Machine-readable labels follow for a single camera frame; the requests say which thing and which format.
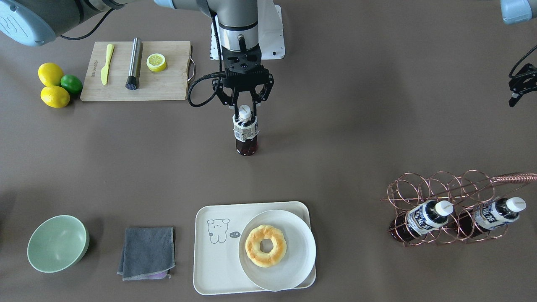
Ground tea bottle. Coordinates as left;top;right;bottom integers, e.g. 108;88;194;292
388;199;454;243
458;197;526;238
233;105;259;156

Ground yellow glazed donut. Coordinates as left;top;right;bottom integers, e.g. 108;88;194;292
244;225;287;268

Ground wooden cutting board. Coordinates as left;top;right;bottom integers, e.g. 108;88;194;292
80;41;192;102

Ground lemon near board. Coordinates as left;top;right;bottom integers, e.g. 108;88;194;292
40;86;71;108

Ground green lime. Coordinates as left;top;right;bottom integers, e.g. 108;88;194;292
60;74;83;95

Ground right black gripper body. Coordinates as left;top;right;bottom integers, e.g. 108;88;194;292
213;47;274;106

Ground half lemon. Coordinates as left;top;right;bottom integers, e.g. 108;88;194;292
146;53;167;72

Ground yellow plastic knife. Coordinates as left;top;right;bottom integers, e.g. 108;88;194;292
100;43;115;86

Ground copper wire bottle rack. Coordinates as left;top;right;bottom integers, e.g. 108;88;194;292
384;170;536;246

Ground far yellow lemon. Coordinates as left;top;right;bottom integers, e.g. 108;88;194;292
38;62;65;86

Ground dark grey folded cloth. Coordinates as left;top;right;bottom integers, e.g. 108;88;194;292
117;226;176;281

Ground cream rabbit tray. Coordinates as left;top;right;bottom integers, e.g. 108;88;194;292
193;201;316;296

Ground cream round plate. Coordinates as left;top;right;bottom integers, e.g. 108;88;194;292
238;210;316;291

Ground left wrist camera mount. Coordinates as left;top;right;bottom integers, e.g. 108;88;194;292
508;45;537;107

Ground green bowl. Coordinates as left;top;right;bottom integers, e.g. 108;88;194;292
27;215;90;273

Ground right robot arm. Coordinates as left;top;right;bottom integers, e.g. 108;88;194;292
1;0;274;115

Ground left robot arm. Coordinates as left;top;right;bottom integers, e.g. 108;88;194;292
500;0;537;25

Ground steel muddler black tip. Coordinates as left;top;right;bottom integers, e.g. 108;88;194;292
125;37;143;90

